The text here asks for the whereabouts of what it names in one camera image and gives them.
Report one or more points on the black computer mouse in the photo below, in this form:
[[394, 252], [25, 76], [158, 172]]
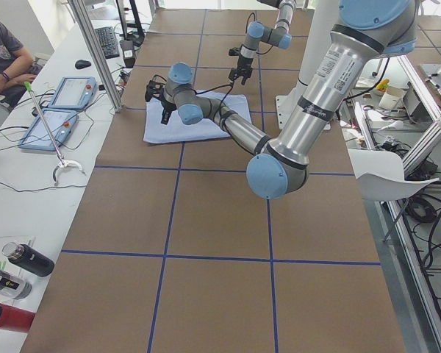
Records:
[[80, 64]]

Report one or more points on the seated person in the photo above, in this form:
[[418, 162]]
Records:
[[17, 66]]

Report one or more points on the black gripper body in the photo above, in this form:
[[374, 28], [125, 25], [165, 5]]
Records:
[[244, 65], [167, 106]]

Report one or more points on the black power adapter box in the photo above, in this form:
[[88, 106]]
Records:
[[128, 52]]

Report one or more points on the white plastic chair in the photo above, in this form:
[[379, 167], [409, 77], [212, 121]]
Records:
[[380, 175]]

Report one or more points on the aluminium frame post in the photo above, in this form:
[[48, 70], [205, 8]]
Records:
[[82, 18]]

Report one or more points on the grey black bottle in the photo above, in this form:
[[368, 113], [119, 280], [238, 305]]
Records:
[[13, 287]]

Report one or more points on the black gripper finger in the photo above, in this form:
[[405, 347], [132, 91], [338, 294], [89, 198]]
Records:
[[233, 75]]

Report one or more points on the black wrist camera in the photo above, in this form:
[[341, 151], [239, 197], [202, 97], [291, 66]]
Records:
[[155, 88], [234, 52]]

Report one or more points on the red cylinder bottle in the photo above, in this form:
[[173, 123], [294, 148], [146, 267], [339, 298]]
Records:
[[15, 319]]

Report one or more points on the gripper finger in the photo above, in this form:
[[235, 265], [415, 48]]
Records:
[[164, 117]]

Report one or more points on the black keyboard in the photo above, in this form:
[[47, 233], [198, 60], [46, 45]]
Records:
[[107, 41]]

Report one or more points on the black water bottle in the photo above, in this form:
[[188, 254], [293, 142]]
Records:
[[27, 258]]

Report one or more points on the upper blue teach pendant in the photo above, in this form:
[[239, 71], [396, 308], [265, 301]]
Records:
[[73, 93]]

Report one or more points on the reacher grabber stick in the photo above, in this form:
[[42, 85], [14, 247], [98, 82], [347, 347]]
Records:
[[63, 163]]

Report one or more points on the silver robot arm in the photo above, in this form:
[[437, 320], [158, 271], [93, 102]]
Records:
[[362, 31], [257, 33]]

